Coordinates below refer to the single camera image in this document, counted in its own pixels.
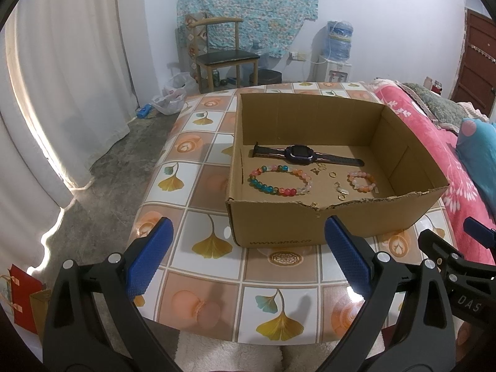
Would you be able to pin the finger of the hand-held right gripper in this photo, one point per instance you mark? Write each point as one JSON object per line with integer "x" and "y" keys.
{"x": 438, "y": 246}
{"x": 482, "y": 229}

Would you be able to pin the blue water bottle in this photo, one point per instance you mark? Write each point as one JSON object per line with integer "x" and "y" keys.
{"x": 340, "y": 42}

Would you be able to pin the patchwork cloth bag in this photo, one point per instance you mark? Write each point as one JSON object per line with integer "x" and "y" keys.
{"x": 192, "y": 46}

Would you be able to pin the red gift bag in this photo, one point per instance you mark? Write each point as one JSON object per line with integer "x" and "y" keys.
{"x": 23, "y": 298}

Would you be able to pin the butterfly charm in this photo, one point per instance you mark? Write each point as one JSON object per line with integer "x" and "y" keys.
{"x": 316, "y": 169}

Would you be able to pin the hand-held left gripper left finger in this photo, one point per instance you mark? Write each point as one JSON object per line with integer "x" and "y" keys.
{"x": 151, "y": 255}

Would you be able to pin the green can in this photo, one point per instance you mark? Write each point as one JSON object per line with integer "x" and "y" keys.
{"x": 215, "y": 77}

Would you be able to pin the brown wooden door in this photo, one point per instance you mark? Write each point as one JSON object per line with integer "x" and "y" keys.
{"x": 474, "y": 66}

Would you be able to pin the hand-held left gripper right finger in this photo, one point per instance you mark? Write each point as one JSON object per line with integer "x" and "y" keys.
{"x": 348, "y": 255}

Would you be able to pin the white curtain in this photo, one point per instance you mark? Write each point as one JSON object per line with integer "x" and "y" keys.
{"x": 58, "y": 85}

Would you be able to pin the white plastic bag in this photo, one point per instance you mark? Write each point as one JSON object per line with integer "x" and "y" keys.
{"x": 182, "y": 81}
{"x": 168, "y": 104}

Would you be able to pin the dark purple smartwatch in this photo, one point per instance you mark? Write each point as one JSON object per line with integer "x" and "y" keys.
{"x": 300, "y": 152}

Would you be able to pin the black stool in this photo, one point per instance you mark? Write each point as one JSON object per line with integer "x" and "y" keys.
{"x": 267, "y": 76}

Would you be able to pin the small blue packet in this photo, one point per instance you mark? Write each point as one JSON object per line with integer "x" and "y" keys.
{"x": 144, "y": 111}

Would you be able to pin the teal pillow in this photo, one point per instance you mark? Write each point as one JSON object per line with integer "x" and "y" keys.
{"x": 480, "y": 155}

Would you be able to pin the wooden chair with black seat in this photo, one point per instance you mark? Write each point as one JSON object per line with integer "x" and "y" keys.
{"x": 226, "y": 58}

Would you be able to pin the white water dispenser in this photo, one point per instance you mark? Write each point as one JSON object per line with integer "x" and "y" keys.
{"x": 323, "y": 71}

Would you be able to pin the grey green patterned quilt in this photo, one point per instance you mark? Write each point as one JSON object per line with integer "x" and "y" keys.
{"x": 438, "y": 104}

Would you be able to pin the white wall socket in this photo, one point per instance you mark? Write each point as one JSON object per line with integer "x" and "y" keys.
{"x": 298, "y": 56}

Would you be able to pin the teal floral wall cloth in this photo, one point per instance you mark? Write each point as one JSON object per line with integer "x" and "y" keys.
{"x": 252, "y": 0}

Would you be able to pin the pink floral blanket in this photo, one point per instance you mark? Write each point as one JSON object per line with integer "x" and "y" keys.
{"x": 434, "y": 143}

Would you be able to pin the ginkgo leaf patterned tablecloth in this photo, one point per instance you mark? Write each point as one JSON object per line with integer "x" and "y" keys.
{"x": 209, "y": 279}

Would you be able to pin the small pink cup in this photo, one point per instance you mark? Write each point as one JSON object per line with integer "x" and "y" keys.
{"x": 428, "y": 82}

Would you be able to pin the brown cardboard box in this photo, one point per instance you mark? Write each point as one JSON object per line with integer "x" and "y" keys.
{"x": 279, "y": 221}

